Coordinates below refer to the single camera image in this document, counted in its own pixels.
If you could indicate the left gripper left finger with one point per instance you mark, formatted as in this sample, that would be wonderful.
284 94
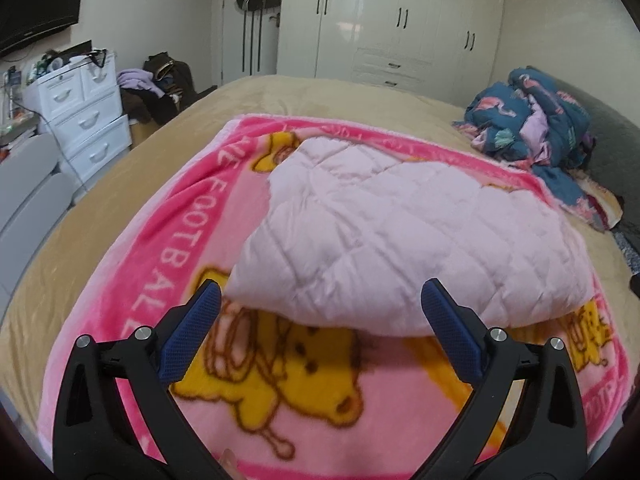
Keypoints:
93 437

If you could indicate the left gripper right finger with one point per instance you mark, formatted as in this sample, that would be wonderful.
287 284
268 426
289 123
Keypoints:
547 435

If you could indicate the pink quilted jacket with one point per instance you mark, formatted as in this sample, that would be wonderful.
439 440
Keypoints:
352 234

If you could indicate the left hand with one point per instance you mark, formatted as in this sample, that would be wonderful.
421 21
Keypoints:
230 464

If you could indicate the pink bear fleece blanket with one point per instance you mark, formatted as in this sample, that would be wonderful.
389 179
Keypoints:
297 401

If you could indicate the grey quilted headboard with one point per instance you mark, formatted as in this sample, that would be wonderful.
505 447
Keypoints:
614 163

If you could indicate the blue flamingo quilt pile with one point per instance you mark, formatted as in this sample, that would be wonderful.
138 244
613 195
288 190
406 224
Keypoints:
529 123

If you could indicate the white drawer chest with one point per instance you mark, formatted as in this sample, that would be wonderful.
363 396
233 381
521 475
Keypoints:
80 104

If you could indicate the white door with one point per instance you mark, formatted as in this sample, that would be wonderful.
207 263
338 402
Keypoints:
245 43

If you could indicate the white wardrobe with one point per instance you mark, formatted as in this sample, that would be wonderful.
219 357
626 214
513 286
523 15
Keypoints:
442 49

